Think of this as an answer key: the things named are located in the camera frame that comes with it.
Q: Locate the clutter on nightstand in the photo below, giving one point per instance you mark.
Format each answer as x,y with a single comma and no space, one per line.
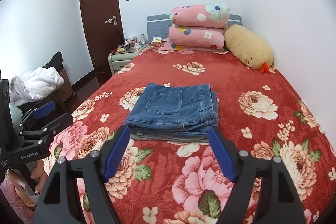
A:
131,45

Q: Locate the grey bed headboard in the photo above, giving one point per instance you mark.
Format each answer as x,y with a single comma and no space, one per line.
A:
158,26

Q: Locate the black garment on chair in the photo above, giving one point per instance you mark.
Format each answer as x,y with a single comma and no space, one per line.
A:
56,62

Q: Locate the white puffy jacket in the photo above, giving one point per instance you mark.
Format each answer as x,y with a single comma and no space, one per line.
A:
34,86

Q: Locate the folded grey pants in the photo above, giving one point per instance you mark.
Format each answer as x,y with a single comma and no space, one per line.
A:
166,137

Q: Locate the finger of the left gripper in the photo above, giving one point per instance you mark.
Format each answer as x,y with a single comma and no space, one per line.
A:
58,125
33,115

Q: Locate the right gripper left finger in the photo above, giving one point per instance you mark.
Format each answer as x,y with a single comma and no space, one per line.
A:
60,202

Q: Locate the pink floral quilt roll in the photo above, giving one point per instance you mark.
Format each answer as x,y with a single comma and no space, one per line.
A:
197,37
213,15

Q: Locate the person's left hand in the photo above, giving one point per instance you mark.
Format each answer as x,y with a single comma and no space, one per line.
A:
26,194

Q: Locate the silver door handle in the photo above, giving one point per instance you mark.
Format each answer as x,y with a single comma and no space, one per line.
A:
112,20

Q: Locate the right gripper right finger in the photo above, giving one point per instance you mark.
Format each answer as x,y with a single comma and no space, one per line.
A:
278,199

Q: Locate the dark brown wooden door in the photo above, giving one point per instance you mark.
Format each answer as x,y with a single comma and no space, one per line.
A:
101,38

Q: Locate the tan duck plush pillow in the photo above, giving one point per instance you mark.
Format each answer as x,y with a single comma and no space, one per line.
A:
249,48

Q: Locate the wooden chair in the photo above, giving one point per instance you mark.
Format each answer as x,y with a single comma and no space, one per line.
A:
57,96

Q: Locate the lower pink floral quilt roll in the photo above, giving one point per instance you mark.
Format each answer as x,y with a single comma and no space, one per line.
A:
197,37

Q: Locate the upper pink floral quilt roll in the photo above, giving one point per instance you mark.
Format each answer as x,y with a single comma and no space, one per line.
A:
213,15

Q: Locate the blue denim jeans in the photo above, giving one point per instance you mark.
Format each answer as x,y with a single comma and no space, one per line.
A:
178,111

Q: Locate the pale green nightstand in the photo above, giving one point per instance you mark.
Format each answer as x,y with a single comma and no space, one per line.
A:
118,60

